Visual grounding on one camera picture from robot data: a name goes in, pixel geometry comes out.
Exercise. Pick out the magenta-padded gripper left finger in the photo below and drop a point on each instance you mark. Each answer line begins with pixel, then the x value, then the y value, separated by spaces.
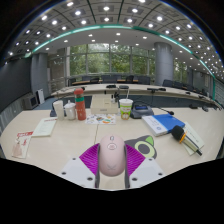
pixel 76 171

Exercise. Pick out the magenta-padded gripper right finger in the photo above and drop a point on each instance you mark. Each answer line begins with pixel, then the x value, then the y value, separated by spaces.
pixel 146 170

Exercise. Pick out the pink computer mouse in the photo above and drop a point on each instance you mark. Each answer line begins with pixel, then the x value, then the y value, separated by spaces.
pixel 112 155

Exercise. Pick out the cat-shaped grey green mouse pad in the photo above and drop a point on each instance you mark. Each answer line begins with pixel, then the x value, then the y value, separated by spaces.
pixel 146 146

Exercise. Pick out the blue and white book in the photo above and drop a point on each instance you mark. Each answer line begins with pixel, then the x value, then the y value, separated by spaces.
pixel 163 123

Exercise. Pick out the pale white booklet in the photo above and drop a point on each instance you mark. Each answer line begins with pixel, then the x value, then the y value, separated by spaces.
pixel 45 126

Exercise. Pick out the colourful sticker sheet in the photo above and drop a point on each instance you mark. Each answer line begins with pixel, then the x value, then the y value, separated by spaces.
pixel 100 119

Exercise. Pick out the grey conference microphone console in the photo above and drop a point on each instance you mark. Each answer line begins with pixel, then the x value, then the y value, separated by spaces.
pixel 141 111

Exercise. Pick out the red and white leaflet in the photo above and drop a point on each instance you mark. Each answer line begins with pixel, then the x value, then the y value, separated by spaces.
pixel 22 145

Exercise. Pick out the white lidded cup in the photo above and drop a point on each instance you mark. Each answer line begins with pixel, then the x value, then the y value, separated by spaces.
pixel 70 111

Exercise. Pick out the white paper cup stack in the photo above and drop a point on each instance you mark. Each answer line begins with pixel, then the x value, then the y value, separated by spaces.
pixel 58 110

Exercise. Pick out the paper cup with straw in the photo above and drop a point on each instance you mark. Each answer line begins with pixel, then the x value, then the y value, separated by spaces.
pixel 126 109

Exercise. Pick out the red bottle with green band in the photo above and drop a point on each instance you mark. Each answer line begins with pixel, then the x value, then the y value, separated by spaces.
pixel 80 106

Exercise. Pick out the beige cardboard box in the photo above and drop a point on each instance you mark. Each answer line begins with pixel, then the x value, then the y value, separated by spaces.
pixel 104 105

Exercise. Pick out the white box appliance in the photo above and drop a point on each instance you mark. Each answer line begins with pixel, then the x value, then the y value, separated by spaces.
pixel 30 102

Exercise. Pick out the group of dark office chairs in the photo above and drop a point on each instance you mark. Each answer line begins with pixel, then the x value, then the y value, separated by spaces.
pixel 143 80

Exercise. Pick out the group of ceiling lights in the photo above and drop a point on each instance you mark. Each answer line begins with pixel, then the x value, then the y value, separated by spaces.
pixel 118 20

